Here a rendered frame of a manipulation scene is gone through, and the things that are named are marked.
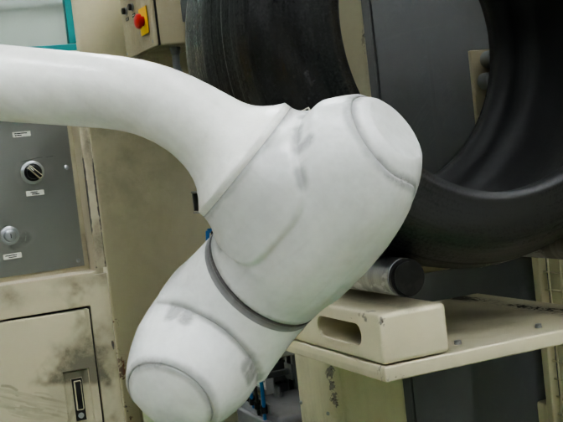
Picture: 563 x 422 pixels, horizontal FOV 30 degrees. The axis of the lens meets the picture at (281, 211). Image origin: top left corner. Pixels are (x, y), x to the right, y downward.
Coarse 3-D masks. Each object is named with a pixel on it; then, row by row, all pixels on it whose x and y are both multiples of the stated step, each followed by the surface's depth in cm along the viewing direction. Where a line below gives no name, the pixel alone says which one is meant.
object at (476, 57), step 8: (472, 56) 181; (480, 56) 181; (488, 56) 179; (472, 64) 181; (480, 64) 182; (488, 64) 180; (472, 72) 181; (480, 72) 182; (488, 72) 179; (472, 80) 182; (480, 80) 180; (472, 88) 182; (480, 88) 182; (480, 96) 182; (480, 104) 182
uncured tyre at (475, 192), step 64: (192, 0) 131; (256, 0) 114; (320, 0) 113; (512, 0) 157; (192, 64) 131; (256, 64) 115; (320, 64) 113; (512, 64) 157; (512, 128) 157; (448, 192) 119; (512, 192) 122; (448, 256) 124; (512, 256) 128
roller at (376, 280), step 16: (384, 256) 125; (368, 272) 125; (384, 272) 121; (400, 272) 120; (416, 272) 121; (352, 288) 131; (368, 288) 126; (384, 288) 122; (400, 288) 120; (416, 288) 121
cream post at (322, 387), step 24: (360, 0) 160; (360, 24) 159; (360, 48) 159; (360, 72) 159; (312, 360) 162; (312, 384) 163; (336, 384) 158; (360, 384) 160; (384, 384) 161; (312, 408) 164; (336, 408) 158; (360, 408) 160; (384, 408) 161
